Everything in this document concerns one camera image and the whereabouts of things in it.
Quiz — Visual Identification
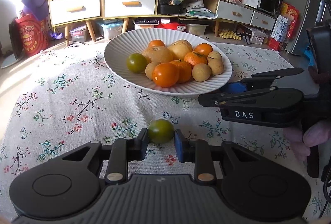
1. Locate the large yellow pear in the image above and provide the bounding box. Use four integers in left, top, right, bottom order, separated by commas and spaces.
142, 46, 173, 63

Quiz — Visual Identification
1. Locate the small orange tomato back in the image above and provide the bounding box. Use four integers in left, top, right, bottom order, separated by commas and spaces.
148, 39, 165, 47

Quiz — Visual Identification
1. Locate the red gift bag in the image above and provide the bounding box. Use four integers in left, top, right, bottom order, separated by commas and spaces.
15, 14, 48, 56

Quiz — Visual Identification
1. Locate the yellow egg tray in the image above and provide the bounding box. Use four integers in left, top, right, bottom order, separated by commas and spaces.
219, 29, 242, 41

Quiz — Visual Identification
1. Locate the mandarin orange with stem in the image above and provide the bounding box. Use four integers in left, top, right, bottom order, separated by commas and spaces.
184, 51, 207, 67

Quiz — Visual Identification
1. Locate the brown longan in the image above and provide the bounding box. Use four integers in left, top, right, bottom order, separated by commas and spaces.
145, 62, 159, 80
192, 63, 211, 82

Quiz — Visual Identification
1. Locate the green tomato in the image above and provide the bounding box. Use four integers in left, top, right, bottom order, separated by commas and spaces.
148, 119, 174, 144
126, 53, 148, 73

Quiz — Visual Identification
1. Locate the red storage box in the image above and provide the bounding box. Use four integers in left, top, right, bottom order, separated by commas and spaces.
155, 18, 186, 32

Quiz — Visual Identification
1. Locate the clear bin blue lid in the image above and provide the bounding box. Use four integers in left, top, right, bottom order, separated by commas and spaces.
96, 19, 124, 40

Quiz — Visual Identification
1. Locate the brown longan fruit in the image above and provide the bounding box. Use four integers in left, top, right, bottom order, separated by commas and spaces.
207, 58, 224, 75

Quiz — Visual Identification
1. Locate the white ribbed plate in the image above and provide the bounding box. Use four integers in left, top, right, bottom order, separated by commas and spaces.
104, 28, 232, 97

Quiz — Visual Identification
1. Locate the yellow fruit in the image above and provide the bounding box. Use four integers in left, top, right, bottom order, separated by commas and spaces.
207, 51, 222, 62

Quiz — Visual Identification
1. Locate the mandarin orange front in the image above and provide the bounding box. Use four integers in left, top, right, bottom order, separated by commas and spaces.
171, 60, 192, 83

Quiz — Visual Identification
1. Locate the right gloved hand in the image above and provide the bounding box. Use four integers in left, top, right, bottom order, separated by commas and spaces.
283, 121, 330, 161

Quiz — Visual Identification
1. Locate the clear bin black lid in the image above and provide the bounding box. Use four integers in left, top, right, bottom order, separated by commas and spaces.
133, 18, 160, 30

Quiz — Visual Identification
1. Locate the wooden cabinet with white drawers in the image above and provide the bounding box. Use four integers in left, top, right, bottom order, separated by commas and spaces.
48, 0, 276, 44

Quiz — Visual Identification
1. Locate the floral tablecloth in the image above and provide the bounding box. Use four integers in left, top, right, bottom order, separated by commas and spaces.
0, 42, 331, 223

